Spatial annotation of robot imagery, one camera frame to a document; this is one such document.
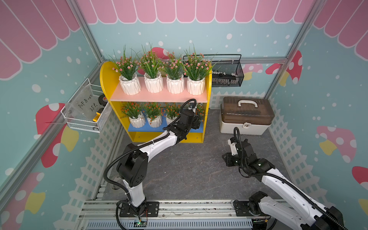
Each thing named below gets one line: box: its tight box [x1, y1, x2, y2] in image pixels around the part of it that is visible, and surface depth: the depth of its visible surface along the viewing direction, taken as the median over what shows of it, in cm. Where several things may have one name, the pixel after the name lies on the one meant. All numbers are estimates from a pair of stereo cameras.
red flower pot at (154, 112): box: [142, 102, 164, 128], surface depth 84 cm
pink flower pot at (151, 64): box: [138, 42, 165, 94], surface depth 69 cm
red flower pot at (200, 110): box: [195, 102, 205, 117], surface depth 79 cm
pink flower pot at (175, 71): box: [158, 51, 187, 94], surface depth 69 cm
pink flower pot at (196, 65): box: [183, 43, 219, 96], surface depth 68 cm
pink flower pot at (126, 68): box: [110, 44, 142, 96], surface depth 68 cm
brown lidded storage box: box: [219, 96, 275, 136], surface depth 96 cm
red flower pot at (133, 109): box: [120, 101, 146, 128], surface depth 85 cm
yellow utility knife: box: [92, 111, 101, 123], surface depth 64 cm
